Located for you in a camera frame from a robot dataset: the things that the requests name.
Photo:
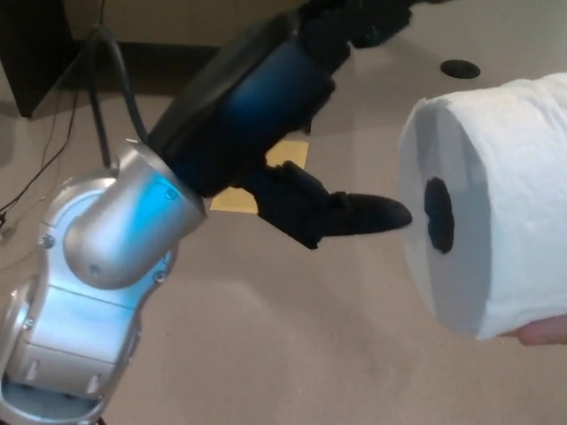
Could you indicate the person's bare hand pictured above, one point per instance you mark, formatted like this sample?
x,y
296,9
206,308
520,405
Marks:
x,y
547,331

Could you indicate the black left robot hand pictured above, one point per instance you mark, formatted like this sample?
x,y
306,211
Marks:
x,y
248,106

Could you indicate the white toilet paper roll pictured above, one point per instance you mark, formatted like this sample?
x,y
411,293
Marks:
x,y
509,177

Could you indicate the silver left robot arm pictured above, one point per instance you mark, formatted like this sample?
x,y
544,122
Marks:
x,y
111,221

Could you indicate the yellow paper sheet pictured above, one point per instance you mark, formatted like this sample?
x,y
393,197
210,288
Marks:
x,y
288,152

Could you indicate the black round floor cap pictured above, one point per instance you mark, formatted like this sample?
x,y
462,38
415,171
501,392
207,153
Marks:
x,y
460,68

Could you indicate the dark wooden desk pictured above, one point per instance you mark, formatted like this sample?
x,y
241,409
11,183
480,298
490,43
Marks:
x,y
31,53

